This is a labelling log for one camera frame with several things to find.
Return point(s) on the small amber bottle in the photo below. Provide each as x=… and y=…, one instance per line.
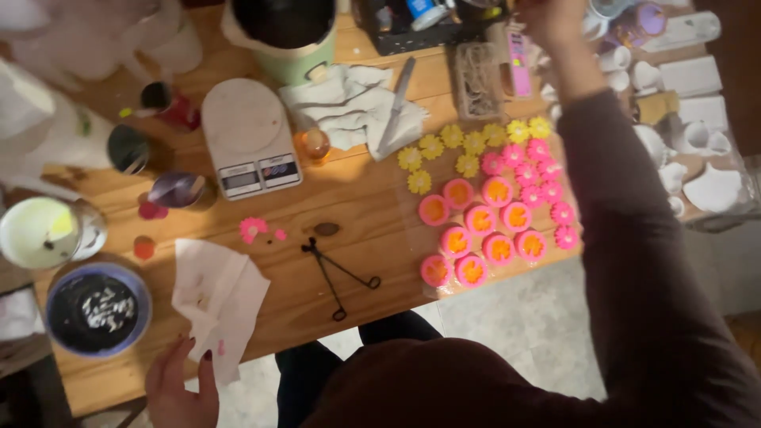
x=314, y=145

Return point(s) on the black wick trimmer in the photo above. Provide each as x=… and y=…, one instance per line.
x=330, y=273

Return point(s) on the dark cup with stick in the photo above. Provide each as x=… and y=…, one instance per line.
x=128, y=148

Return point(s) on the group of pink wax daisies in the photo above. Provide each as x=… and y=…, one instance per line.
x=538, y=169

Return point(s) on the loose pink wax flower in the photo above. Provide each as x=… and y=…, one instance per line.
x=252, y=229

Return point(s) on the glass jar with white wax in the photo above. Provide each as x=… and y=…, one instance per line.
x=38, y=232

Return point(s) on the green melting pot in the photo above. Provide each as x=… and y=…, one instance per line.
x=291, y=41

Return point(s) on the white plastic bag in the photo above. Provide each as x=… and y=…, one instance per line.
x=89, y=35

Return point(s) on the red cup with stick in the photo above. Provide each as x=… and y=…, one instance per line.
x=172, y=107

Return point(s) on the person's right hand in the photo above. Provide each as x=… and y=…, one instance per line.
x=556, y=21

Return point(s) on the tray of white moulds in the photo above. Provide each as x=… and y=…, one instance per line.
x=695, y=119

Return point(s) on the small pink wax crumb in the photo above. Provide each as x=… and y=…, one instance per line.
x=280, y=234

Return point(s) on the black crate with bottles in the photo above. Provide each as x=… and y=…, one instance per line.
x=410, y=27

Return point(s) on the person's legs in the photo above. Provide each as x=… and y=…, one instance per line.
x=333, y=368

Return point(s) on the metal knife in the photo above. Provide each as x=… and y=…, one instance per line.
x=395, y=110

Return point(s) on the blue bowl with dark wax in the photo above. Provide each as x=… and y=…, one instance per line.
x=98, y=309

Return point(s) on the group of pink round candles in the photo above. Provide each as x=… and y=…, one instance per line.
x=480, y=220

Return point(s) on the person's right fingers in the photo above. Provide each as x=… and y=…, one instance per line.
x=528, y=13

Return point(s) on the white kitchen scale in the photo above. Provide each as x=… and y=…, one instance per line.
x=249, y=140

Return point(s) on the brown sponge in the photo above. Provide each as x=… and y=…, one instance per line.
x=657, y=107

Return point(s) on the person's left hand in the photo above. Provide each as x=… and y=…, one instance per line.
x=178, y=386

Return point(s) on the white crumpled cloth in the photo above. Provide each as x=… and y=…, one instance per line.
x=342, y=107

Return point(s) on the pink wax disc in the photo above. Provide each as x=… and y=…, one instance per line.
x=151, y=210

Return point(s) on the pink lighter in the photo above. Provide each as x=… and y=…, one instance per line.
x=519, y=65

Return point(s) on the purple jar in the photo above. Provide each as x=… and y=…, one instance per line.
x=642, y=21

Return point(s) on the white paper tissue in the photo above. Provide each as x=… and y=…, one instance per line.
x=220, y=297

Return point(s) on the orange wax disc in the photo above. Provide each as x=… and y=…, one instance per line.
x=144, y=247

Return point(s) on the purple cup with stick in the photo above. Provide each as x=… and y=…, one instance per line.
x=175, y=190

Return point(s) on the clear plastic sheet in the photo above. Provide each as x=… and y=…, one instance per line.
x=416, y=232

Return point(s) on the white paper bag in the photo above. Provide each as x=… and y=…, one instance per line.
x=41, y=125

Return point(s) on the group of yellow wax flowers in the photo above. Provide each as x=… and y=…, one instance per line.
x=452, y=136

